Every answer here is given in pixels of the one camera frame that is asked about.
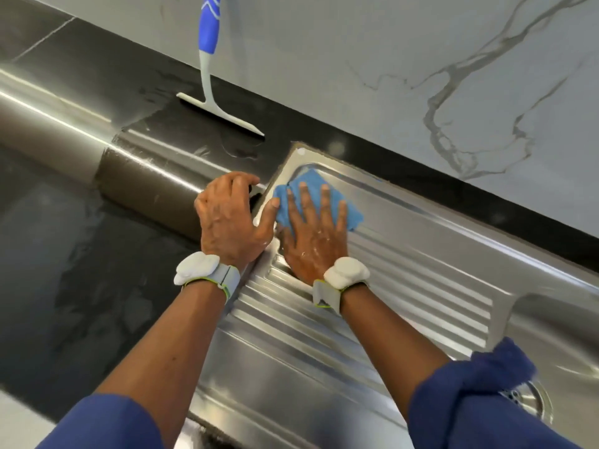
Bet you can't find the person's left forearm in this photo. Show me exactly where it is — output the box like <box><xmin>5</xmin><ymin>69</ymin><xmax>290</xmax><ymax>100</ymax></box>
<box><xmin>94</xmin><ymin>280</ymin><xmax>228</xmax><ymax>445</ymax></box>

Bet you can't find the stainless steel sink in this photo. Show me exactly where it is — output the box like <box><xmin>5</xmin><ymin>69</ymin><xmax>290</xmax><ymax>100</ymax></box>
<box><xmin>187</xmin><ymin>140</ymin><xmax>599</xmax><ymax>449</ymax></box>

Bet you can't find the blue white squeegee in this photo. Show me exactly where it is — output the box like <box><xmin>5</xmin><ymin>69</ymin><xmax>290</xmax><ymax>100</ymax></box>
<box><xmin>176</xmin><ymin>0</ymin><xmax>266</xmax><ymax>138</ymax></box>

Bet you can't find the metal drain strainer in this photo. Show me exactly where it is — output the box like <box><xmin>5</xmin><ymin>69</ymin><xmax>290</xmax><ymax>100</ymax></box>
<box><xmin>500</xmin><ymin>380</ymin><xmax>555</xmax><ymax>427</ymax></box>

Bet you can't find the person's right hand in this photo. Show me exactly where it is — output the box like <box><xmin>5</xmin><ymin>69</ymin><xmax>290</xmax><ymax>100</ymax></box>
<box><xmin>278</xmin><ymin>182</ymin><xmax>351</xmax><ymax>286</ymax></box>

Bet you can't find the person's left hand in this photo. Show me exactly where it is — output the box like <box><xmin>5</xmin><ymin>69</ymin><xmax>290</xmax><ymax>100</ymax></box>
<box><xmin>193</xmin><ymin>171</ymin><xmax>282</xmax><ymax>274</ymax></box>

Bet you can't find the person's right forearm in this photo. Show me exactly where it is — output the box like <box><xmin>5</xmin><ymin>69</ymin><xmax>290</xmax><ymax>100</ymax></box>
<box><xmin>339</xmin><ymin>287</ymin><xmax>452</xmax><ymax>419</ymax></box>

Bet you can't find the white left wrist tracker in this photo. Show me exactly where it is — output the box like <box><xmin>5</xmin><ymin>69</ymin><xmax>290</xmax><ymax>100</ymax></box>
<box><xmin>173</xmin><ymin>251</ymin><xmax>243</xmax><ymax>302</ymax></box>

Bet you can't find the blue cloth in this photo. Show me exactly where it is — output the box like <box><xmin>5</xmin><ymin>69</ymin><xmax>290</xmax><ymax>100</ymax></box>
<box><xmin>270</xmin><ymin>166</ymin><xmax>366</xmax><ymax>234</ymax></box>

